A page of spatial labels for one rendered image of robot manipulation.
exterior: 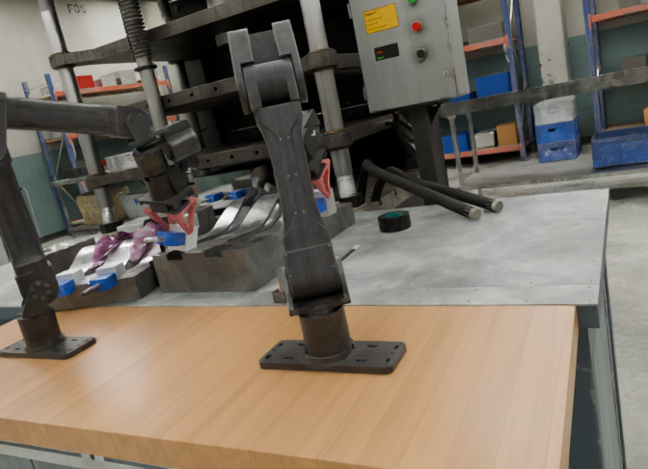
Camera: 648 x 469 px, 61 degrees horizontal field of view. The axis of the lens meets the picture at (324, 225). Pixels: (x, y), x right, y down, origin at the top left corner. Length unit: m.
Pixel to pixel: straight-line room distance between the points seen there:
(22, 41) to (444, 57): 8.30
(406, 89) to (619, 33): 5.85
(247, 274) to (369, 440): 0.60
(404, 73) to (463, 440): 1.39
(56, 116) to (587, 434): 1.04
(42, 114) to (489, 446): 0.89
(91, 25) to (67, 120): 9.26
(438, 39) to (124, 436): 1.40
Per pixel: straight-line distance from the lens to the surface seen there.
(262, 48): 0.84
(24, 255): 1.11
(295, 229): 0.73
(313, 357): 0.75
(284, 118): 0.75
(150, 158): 1.13
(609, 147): 4.64
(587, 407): 0.98
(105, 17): 10.60
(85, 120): 1.12
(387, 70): 1.83
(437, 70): 1.78
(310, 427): 0.65
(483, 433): 0.59
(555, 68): 7.31
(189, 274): 1.23
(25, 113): 1.11
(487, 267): 1.02
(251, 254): 1.13
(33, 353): 1.15
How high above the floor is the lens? 1.13
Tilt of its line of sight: 12 degrees down
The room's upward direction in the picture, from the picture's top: 12 degrees counter-clockwise
